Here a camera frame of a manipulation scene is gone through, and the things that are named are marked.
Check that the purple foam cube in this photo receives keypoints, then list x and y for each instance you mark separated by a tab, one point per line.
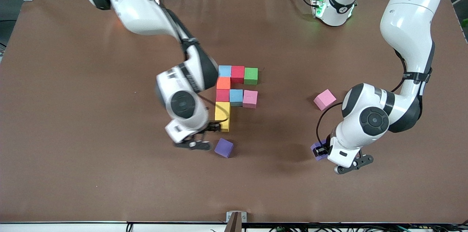
315	149
223	148

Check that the yellow foam cube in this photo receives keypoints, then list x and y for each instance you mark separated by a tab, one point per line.
222	109
225	124

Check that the red foam cube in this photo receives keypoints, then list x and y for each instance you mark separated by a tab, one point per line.
222	95
237	74

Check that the light blue foam cube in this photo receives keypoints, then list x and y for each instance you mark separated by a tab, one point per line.
225	71
236	97

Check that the orange foam cube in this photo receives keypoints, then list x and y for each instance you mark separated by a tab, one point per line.
223	83

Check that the pink foam cube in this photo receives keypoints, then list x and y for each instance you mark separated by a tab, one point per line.
250	99
324	99

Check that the green foam cube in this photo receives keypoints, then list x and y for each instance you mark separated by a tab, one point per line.
251	76

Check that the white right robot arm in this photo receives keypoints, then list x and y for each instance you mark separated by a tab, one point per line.
139	8

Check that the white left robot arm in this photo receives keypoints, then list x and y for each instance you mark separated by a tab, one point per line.
409	19

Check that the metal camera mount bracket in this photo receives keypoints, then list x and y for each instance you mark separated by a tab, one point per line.
236	221

